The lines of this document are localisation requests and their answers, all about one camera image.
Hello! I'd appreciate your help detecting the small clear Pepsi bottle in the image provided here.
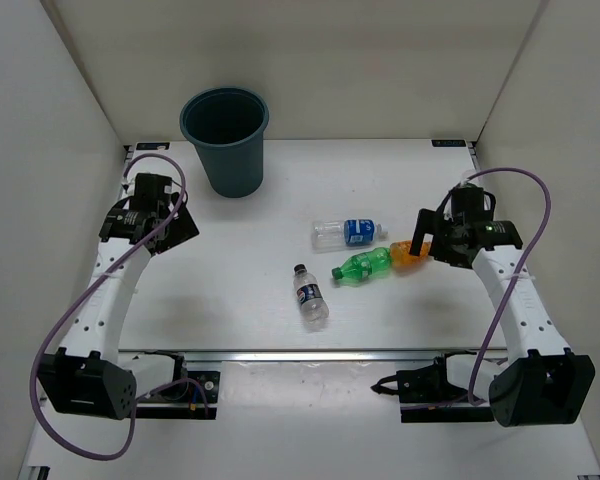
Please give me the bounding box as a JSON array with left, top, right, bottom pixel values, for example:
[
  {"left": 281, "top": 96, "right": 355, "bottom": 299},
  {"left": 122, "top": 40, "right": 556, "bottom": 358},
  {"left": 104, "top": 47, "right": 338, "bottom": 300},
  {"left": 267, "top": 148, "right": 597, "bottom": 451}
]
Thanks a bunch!
[{"left": 293, "top": 264, "right": 329, "bottom": 332}]

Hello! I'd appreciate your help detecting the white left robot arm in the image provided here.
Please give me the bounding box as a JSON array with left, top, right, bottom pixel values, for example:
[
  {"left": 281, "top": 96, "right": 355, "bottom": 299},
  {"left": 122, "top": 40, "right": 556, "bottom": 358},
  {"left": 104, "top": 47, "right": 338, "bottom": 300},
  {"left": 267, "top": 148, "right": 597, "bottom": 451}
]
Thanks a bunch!
[{"left": 36, "top": 173, "right": 199, "bottom": 420}]

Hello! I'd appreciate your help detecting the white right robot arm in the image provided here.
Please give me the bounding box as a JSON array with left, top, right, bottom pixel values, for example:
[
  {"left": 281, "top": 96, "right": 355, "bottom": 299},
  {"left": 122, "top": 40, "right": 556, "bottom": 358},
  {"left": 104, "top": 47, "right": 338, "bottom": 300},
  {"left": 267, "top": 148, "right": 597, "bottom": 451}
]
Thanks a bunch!
[{"left": 411, "top": 183, "right": 595, "bottom": 427}]

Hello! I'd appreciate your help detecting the dark teal plastic bin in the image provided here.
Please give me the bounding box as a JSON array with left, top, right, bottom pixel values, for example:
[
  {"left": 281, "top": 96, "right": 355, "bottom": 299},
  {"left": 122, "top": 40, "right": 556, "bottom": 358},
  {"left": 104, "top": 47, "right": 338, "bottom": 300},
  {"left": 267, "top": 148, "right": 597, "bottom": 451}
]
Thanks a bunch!
[{"left": 179, "top": 87, "right": 269, "bottom": 198}]

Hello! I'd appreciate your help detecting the orange plastic drink bottle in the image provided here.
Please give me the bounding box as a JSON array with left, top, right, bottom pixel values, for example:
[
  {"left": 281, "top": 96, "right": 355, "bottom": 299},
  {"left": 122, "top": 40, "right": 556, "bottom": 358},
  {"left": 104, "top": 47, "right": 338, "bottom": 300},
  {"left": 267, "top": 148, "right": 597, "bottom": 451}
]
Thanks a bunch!
[{"left": 389, "top": 241, "right": 431, "bottom": 273}]

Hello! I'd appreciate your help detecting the green plastic soda bottle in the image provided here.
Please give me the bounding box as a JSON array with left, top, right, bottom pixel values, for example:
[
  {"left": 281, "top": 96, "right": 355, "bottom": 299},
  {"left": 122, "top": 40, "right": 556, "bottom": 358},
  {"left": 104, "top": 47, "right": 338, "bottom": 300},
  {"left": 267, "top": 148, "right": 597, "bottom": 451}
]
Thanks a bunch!
[{"left": 331, "top": 247, "right": 392, "bottom": 286}]

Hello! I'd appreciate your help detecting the clear bottle blue label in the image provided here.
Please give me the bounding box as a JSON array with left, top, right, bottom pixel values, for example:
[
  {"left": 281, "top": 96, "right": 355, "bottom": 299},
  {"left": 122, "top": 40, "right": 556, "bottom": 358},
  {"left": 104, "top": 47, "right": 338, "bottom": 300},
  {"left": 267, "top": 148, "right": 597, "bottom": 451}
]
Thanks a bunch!
[{"left": 311, "top": 219, "right": 388, "bottom": 252}]

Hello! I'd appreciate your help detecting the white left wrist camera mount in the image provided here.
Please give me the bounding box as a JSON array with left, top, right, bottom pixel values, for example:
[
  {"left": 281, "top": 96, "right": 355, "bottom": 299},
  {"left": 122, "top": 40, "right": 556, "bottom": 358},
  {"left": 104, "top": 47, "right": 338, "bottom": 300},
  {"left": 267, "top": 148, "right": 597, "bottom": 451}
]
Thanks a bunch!
[{"left": 122, "top": 177, "right": 135, "bottom": 194}]

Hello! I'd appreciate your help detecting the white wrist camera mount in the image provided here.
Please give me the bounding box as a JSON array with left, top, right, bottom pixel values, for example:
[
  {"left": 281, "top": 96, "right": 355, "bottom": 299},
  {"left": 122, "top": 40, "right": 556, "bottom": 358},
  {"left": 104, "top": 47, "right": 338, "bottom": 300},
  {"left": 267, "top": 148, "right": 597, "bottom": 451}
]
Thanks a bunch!
[
  {"left": 122, "top": 177, "right": 135, "bottom": 194},
  {"left": 456, "top": 171, "right": 475, "bottom": 188}
]

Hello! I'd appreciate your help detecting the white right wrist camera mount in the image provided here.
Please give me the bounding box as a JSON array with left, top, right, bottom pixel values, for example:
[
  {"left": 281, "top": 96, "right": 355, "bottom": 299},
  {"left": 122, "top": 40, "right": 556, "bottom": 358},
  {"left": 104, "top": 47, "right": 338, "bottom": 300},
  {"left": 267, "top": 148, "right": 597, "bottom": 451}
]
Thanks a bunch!
[{"left": 456, "top": 171, "right": 475, "bottom": 188}]

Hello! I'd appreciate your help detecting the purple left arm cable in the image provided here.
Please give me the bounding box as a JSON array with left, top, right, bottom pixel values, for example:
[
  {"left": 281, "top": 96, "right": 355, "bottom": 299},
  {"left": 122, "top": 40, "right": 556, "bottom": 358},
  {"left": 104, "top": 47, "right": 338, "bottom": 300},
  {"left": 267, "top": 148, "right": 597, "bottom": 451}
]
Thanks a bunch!
[{"left": 29, "top": 153, "right": 211, "bottom": 461}]

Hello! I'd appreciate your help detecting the aluminium front table rail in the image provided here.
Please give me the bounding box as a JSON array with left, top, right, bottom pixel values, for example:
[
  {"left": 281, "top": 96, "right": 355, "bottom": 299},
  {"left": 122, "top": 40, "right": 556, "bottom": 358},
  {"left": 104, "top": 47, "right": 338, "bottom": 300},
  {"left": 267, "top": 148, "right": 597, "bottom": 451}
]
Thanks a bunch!
[{"left": 117, "top": 349, "right": 511, "bottom": 364}]

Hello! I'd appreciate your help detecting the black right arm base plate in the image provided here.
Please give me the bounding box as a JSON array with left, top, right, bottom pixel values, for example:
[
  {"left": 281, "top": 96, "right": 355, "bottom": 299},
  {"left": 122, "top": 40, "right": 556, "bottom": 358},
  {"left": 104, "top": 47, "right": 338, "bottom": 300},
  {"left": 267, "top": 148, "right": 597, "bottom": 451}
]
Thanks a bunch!
[{"left": 371, "top": 356, "right": 494, "bottom": 424}]

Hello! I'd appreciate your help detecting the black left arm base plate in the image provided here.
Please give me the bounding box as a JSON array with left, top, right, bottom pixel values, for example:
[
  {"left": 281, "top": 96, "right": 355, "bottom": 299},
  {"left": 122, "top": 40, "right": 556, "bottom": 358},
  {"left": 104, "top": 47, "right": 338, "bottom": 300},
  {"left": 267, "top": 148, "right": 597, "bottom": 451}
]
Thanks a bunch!
[{"left": 137, "top": 369, "right": 221, "bottom": 420}]

